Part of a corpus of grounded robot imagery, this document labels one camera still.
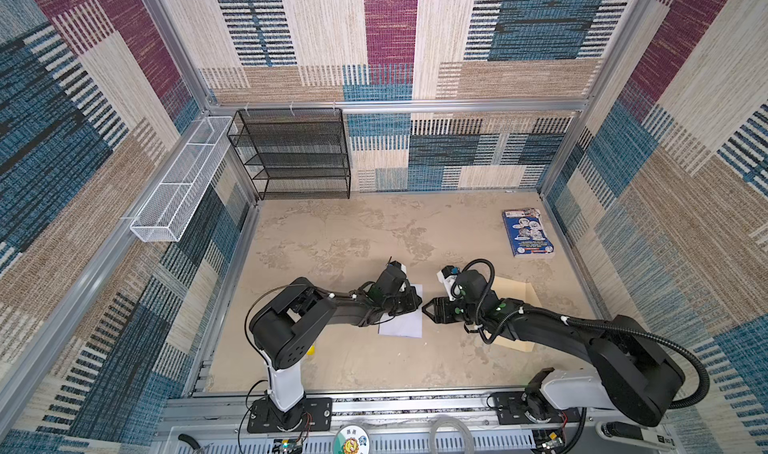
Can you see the manila paper envelope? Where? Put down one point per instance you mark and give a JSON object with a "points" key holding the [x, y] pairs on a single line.
{"points": [[522, 292]]}

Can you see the white letter paper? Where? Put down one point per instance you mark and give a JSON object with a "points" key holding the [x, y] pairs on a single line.
{"points": [[409, 325]]}

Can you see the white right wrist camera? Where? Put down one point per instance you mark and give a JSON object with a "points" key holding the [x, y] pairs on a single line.
{"points": [[447, 277]]}

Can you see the white wire mesh basket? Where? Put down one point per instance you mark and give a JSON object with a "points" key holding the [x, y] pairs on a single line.
{"points": [[167, 213]]}

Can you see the black wire mesh shelf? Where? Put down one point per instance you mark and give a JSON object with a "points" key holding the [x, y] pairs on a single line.
{"points": [[294, 154]]}

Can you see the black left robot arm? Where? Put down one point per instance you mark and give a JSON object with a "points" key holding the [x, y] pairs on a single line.
{"points": [[283, 330]]}

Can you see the blue comic paperback book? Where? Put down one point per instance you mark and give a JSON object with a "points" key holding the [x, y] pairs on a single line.
{"points": [[525, 232]]}

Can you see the white handheld device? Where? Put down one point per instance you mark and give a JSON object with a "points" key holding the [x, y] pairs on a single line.
{"points": [[635, 435]]}

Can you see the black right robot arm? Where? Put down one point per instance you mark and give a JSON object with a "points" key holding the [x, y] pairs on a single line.
{"points": [[642, 375]]}

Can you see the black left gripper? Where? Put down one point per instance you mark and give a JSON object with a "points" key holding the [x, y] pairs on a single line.
{"points": [[410, 294]]}

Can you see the clear plastic tube loop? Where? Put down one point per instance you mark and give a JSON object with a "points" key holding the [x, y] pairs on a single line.
{"points": [[458, 430]]}

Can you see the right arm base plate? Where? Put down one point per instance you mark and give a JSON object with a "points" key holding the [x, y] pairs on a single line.
{"points": [[518, 408]]}

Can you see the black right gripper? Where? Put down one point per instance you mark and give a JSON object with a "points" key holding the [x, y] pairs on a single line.
{"points": [[441, 308]]}

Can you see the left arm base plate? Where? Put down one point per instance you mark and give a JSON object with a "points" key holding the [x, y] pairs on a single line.
{"points": [[310, 413]]}

